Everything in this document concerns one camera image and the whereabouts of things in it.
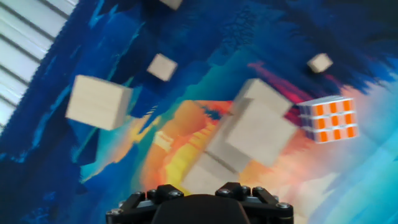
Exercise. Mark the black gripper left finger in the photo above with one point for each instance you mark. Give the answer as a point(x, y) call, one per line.
point(136, 205)

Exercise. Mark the small wooden cube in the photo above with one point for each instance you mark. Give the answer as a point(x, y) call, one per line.
point(161, 67)
point(320, 63)

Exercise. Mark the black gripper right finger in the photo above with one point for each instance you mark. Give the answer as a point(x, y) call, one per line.
point(267, 208)

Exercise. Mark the colourful forest print cloth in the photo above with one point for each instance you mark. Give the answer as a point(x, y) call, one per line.
point(217, 46)

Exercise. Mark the Rubik's cube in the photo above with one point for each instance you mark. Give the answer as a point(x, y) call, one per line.
point(329, 119)

